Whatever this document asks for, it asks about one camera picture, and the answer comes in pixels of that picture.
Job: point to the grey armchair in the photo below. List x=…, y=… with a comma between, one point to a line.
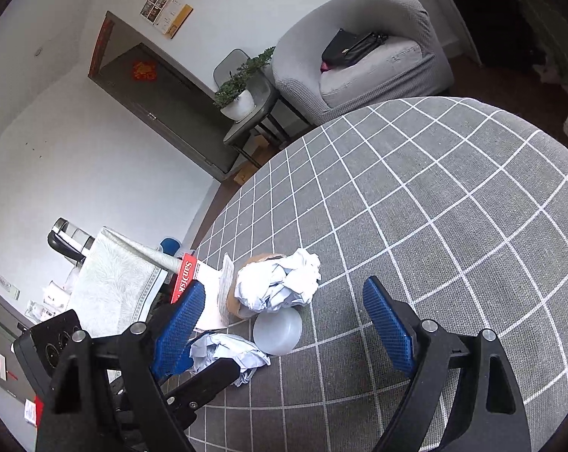
x=373, y=80

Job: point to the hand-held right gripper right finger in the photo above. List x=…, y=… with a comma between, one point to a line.
x=390, y=325

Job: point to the small white paper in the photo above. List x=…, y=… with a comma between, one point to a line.
x=232, y=351

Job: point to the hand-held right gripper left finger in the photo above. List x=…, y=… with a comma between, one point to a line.
x=178, y=334

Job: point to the round grey checked table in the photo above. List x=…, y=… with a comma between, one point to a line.
x=430, y=197

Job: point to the large white paper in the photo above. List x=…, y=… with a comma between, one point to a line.
x=279, y=282

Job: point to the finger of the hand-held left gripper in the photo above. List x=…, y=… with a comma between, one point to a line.
x=208, y=381

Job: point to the grey entrance door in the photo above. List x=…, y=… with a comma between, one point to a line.
x=1, y=329

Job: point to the white plastic bowl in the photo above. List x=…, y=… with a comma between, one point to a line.
x=276, y=334

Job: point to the white wall switch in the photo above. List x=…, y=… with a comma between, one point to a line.
x=6, y=285

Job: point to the blue object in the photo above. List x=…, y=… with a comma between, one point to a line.
x=169, y=246

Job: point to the red door decoration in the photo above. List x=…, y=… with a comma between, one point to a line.
x=144, y=70

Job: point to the black handbag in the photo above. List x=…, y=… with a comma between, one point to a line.
x=347, y=49

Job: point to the grey dining chair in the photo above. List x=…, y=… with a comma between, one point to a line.
x=246, y=125

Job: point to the red and white card package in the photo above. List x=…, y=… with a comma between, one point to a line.
x=186, y=273

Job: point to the glass electric kettle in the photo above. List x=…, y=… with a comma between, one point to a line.
x=72, y=235

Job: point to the white patterned tablecloth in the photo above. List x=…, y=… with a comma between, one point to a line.
x=109, y=282

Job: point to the flat cardboard box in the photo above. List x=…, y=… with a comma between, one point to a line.
x=246, y=176

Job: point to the potted plant white pot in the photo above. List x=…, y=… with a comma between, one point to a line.
x=239, y=103

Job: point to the wall calendar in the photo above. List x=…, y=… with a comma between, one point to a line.
x=168, y=12

